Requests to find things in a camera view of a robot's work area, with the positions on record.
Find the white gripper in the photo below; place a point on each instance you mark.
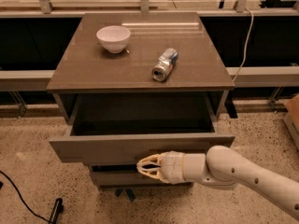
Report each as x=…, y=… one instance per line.
x=173, y=167

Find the grey top drawer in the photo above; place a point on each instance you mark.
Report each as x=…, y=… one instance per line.
x=121, y=129

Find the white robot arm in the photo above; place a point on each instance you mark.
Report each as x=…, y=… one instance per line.
x=222, y=168

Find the grey drawer cabinet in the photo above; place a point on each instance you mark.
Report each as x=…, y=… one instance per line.
x=87, y=68

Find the blue tape on floor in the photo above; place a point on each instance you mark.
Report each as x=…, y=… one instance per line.
x=129, y=193

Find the black plug on floor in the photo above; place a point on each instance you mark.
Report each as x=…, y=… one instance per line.
x=57, y=209

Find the crushed silver blue can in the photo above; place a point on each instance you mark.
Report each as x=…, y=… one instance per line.
x=165, y=65

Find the white ceramic bowl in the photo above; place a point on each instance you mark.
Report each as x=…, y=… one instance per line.
x=114, y=38

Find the cardboard box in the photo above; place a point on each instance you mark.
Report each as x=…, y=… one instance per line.
x=292, y=118

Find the metal railing frame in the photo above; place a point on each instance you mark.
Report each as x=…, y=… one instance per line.
x=37, y=80

